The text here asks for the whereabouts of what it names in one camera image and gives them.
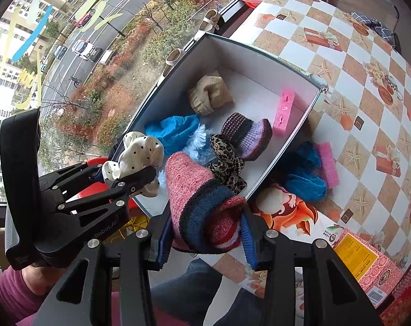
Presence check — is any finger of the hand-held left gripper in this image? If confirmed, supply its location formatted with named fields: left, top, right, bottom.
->
left=57, top=166, right=157, bottom=217
left=39, top=162, right=106, bottom=205

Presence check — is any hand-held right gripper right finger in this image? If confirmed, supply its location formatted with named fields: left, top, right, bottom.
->
left=240, top=209, right=384, bottom=326

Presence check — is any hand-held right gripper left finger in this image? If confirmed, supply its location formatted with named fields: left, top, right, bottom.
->
left=31, top=215, right=174, bottom=326

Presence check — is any white polka dot cloth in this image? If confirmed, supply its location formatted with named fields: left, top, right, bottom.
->
left=102, top=131, right=165, bottom=198

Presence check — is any pink and blue knit hat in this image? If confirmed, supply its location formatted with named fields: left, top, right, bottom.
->
left=165, top=151, right=248, bottom=253

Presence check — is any leopard print scarf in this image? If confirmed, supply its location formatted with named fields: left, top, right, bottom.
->
left=209, top=134, right=247, bottom=194

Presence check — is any white cardboard box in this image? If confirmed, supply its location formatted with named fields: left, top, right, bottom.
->
left=109, top=33, right=328, bottom=226

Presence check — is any person's left forearm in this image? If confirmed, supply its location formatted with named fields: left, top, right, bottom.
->
left=0, top=265, right=67, bottom=326

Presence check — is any red plastic stool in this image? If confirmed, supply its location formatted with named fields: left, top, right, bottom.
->
left=75, top=158, right=140, bottom=211

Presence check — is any person's leg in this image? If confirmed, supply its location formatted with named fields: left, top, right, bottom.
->
left=151, top=258, right=267, bottom=326

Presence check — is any orange cartoon printed bag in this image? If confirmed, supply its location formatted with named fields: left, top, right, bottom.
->
left=249, top=183, right=319, bottom=236

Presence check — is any blue fluffy cloth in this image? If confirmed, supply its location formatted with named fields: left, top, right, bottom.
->
left=144, top=115, right=211, bottom=164

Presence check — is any purple knit hat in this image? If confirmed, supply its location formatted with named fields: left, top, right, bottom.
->
left=221, top=113, right=273, bottom=162

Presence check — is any pink box with yellow label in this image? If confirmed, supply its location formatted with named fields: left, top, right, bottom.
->
left=323, top=224, right=408, bottom=304

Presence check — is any pink sponge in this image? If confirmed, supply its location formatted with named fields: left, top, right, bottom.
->
left=273, top=89, right=295, bottom=137
left=314, top=142, right=340, bottom=189

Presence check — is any beige knit hat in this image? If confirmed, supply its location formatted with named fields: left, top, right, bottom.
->
left=188, top=71, right=234, bottom=115

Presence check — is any white car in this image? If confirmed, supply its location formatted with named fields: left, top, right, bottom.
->
left=71, top=39, right=102, bottom=61

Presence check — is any beige shoe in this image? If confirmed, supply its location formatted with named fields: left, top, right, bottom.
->
left=161, top=48, right=186, bottom=77
left=193, top=10, right=224, bottom=41

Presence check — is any red car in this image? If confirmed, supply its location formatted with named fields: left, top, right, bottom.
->
left=73, top=13, right=92, bottom=28

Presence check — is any checkered printed tablecloth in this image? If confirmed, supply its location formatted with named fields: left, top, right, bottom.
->
left=205, top=0, right=411, bottom=313

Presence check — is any dark checkered cloth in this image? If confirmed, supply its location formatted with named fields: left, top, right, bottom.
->
left=351, top=12, right=396, bottom=48

